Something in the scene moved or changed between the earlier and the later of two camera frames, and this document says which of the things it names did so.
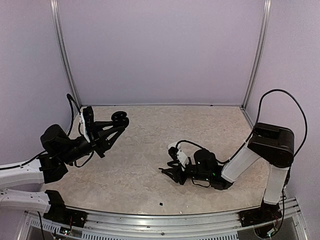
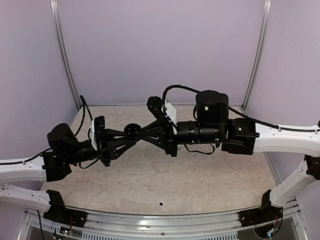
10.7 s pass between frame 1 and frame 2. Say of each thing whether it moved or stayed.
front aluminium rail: stayed
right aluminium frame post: stayed
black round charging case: moved
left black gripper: moved
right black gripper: moved
